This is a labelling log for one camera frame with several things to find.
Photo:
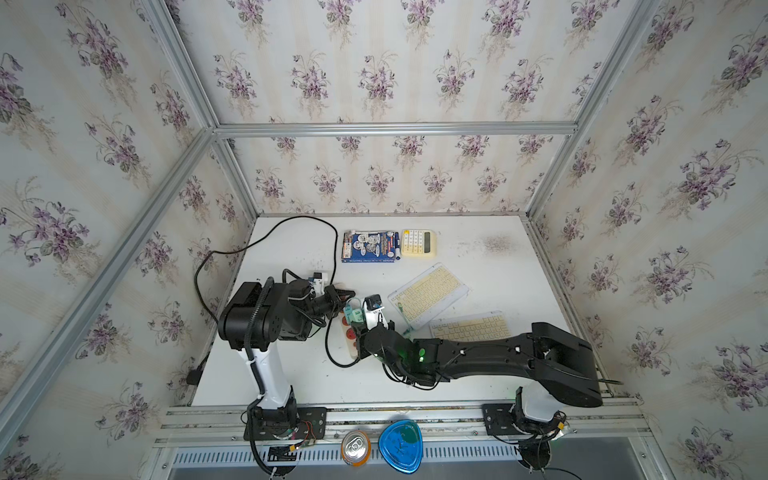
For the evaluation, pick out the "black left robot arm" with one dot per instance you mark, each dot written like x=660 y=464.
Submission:
x=259 y=314

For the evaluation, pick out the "cream yellow calculator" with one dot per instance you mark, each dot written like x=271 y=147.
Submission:
x=418 y=243

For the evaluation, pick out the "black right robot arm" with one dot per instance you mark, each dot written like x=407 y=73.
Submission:
x=559 y=362

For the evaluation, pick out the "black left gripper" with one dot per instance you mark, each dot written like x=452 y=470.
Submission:
x=331 y=300

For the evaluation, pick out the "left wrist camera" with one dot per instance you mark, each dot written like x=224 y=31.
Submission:
x=319 y=281

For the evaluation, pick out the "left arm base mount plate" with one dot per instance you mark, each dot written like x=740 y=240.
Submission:
x=289 y=423

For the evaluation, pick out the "cream power strip red sockets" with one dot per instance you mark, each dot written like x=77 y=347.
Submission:
x=348 y=335

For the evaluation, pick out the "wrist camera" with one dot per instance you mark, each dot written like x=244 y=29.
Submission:
x=319 y=281
x=373 y=311

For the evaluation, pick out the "blue paperback book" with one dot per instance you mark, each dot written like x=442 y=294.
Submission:
x=363 y=247

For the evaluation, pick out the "blue marker pen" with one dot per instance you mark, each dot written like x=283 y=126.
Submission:
x=396 y=243

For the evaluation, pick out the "green charger plug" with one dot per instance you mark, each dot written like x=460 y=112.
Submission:
x=354 y=314

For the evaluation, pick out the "aluminium front rail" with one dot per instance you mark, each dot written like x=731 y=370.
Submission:
x=438 y=420

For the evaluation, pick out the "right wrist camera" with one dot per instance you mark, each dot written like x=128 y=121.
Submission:
x=373 y=311

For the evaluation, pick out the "white yellow keyboard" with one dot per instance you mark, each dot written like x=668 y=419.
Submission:
x=486 y=326
x=424 y=298

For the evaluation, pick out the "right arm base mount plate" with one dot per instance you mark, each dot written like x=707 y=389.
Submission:
x=500 y=419

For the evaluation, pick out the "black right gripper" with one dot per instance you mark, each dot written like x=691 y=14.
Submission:
x=363 y=341

